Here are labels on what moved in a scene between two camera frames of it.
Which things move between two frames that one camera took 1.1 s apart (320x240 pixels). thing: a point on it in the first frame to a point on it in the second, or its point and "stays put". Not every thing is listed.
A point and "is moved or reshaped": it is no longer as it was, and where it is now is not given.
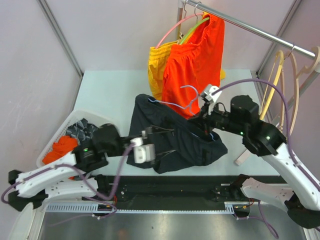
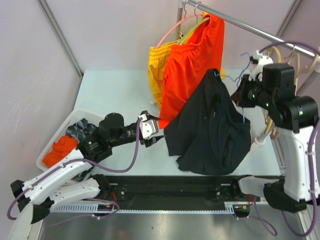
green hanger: x=197 y=24 stays put
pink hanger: x=186 y=16 stays put
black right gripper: x=204 y=119 to x=239 y=96
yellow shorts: x=158 y=58 stays put
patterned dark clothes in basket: x=81 y=129 stays put
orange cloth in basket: x=63 y=146 stays put
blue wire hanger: x=198 y=135 to x=237 y=79
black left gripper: x=153 y=130 to x=148 y=142
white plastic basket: x=93 y=119 stays put
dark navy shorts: x=191 y=146 is moved or reshaped
